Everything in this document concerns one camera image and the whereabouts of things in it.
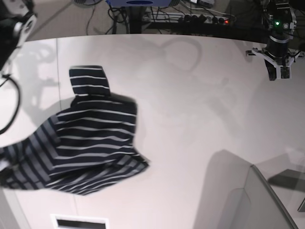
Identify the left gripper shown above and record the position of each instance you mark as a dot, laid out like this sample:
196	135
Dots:
277	56

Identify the navy white striped t-shirt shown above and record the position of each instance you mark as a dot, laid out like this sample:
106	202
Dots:
82	149

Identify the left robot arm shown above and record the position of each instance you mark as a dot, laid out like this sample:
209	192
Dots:
280	22

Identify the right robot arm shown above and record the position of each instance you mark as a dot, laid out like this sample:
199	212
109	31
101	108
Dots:
17	20

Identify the black table leg column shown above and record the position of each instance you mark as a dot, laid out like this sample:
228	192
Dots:
135	15

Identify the white framed table slot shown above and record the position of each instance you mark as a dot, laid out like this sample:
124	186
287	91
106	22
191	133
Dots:
79	222

